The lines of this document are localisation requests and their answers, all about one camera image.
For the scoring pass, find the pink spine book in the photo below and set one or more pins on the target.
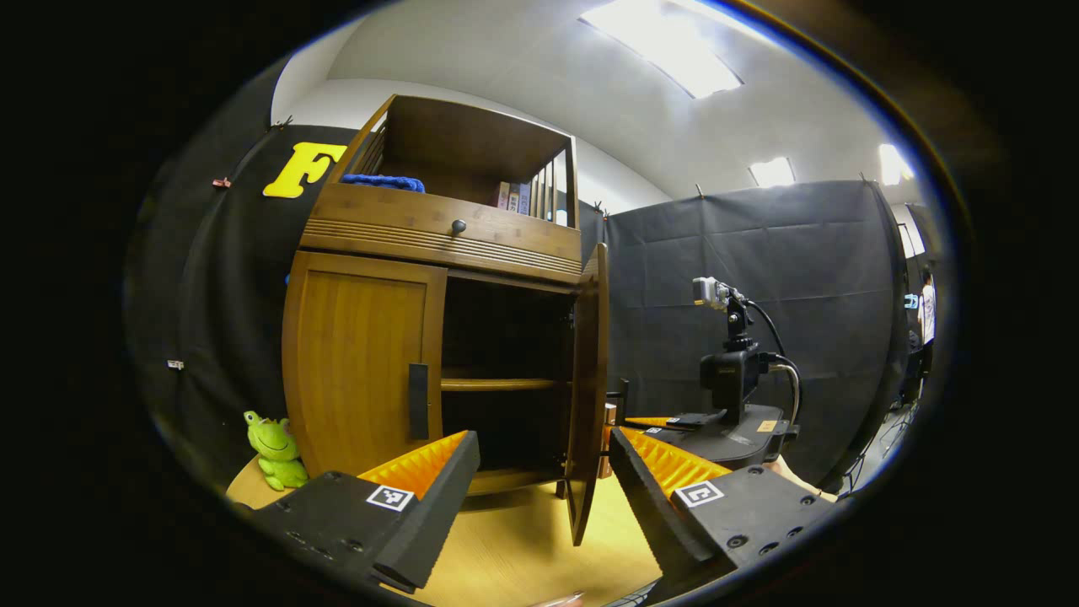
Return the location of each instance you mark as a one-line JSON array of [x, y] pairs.
[[503, 196]]

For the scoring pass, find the large ceiling light panel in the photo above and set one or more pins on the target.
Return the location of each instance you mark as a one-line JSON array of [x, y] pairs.
[[666, 46]]

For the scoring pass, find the small ceiling light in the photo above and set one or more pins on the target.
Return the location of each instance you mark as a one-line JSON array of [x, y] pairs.
[[895, 164], [771, 172]]

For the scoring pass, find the wooden cabinet shelf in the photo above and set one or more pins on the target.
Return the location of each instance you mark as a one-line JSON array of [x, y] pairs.
[[497, 384]]

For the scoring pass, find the wooden shoe cabinet door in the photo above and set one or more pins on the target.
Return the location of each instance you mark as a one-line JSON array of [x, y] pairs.
[[587, 396], [354, 362]]

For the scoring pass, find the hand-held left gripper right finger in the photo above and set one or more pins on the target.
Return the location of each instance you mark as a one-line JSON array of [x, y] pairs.
[[645, 506]]

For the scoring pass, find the blue cloth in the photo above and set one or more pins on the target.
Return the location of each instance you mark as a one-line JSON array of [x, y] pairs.
[[383, 182]]

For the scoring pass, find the wooden double-door shoe cabinet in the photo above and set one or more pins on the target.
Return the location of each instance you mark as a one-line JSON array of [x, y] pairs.
[[472, 143]]

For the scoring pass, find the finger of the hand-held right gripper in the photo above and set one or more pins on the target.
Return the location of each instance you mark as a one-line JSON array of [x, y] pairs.
[[691, 417], [674, 432]]

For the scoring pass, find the wooden cabinet drawer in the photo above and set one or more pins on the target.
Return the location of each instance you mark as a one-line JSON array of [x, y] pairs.
[[388, 223]]

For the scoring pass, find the green frog plush toy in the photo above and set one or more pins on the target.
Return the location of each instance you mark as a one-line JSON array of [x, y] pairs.
[[276, 451]]

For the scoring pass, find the brown grey spine book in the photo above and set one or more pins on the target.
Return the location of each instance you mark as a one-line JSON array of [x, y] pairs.
[[514, 199]]

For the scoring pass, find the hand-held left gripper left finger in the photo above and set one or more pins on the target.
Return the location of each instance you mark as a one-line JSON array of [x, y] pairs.
[[438, 506]]

